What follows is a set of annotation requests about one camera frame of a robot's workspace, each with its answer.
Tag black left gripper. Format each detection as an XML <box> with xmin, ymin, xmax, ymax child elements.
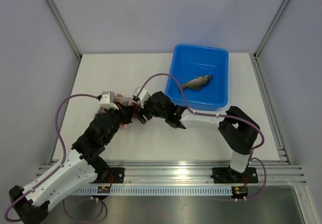
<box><xmin>104</xmin><ymin>102</ymin><xmax>135</xmax><ymax>144</ymax></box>

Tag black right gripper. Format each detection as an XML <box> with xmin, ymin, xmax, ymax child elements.
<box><xmin>134</xmin><ymin>96</ymin><xmax>168</xmax><ymax>124</ymax></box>

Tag clear zip top bag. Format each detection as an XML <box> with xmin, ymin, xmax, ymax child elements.
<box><xmin>97</xmin><ymin>93</ymin><xmax>141</xmax><ymax>129</ymax></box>

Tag grey toy fish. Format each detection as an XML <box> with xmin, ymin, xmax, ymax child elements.
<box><xmin>180</xmin><ymin>75</ymin><xmax>213</xmax><ymax>91</ymax></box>

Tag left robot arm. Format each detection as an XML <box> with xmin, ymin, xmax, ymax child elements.
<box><xmin>9</xmin><ymin>105</ymin><xmax>134</xmax><ymax>223</ymax></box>

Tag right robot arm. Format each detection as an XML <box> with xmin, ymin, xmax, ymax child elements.
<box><xmin>133</xmin><ymin>88</ymin><xmax>260</xmax><ymax>183</ymax></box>

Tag blue plastic bin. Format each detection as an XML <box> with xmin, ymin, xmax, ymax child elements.
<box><xmin>169</xmin><ymin>44</ymin><xmax>229</xmax><ymax>111</ymax></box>

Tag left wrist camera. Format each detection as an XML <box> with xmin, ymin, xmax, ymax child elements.
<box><xmin>98</xmin><ymin>92</ymin><xmax>119</xmax><ymax>110</ymax></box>

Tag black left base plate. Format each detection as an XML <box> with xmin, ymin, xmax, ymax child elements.
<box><xmin>107</xmin><ymin>167</ymin><xmax>125</xmax><ymax>184</ymax></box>

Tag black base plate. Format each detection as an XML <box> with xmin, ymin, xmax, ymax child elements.
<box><xmin>211</xmin><ymin>167</ymin><xmax>259</xmax><ymax>184</ymax></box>
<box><xmin>107</xmin><ymin>167</ymin><xmax>125</xmax><ymax>184</ymax></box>

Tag white slotted cable duct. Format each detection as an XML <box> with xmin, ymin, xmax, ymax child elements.
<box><xmin>73</xmin><ymin>186</ymin><xmax>232</xmax><ymax>196</ymax></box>

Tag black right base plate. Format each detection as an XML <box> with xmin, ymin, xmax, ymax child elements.
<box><xmin>211</xmin><ymin>167</ymin><xmax>259</xmax><ymax>184</ymax></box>

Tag aluminium frame post left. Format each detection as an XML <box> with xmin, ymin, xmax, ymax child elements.
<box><xmin>45</xmin><ymin>0</ymin><xmax>82</xmax><ymax>61</ymax></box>

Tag aluminium frame post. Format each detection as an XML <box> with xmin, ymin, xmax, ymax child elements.
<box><xmin>254</xmin><ymin>0</ymin><xmax>291</xmax><ymax>60</ymax></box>
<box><xmin>45</xmin><ymin>0</ymin><xmax>82</xmax><ymax>61</ymax></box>

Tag aluminium frame post right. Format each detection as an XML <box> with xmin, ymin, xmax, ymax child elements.
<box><xmin>254</xmin><ymin>0</ymin><xmax>291</xmax><ymax>60</ymax></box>

